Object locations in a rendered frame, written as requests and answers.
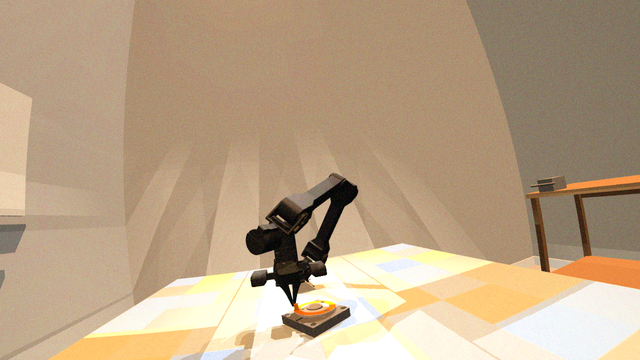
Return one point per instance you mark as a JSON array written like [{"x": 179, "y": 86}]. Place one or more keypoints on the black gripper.
[{"x": 259, "y": 278}]

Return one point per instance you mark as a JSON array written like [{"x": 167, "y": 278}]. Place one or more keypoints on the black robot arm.
[{"x": 296, "y": 210}]

